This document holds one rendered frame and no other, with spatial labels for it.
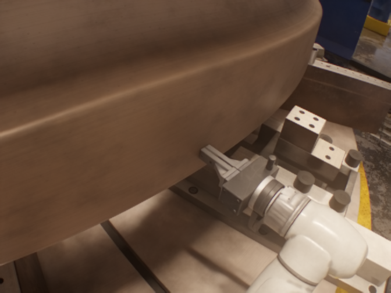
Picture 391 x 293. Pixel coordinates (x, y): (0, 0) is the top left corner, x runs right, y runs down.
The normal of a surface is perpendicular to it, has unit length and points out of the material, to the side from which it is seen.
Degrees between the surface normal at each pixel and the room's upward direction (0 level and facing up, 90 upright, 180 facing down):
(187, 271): 0
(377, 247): 0
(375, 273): 72
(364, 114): 90
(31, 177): 90
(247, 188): 0
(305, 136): 90
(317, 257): 55
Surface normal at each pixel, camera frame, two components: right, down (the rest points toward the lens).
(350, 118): -0.22, 0.62
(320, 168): -0.57, 0.48
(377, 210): 0.11, -0.76
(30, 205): 0.59, 0.57
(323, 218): -0.12, -0.69
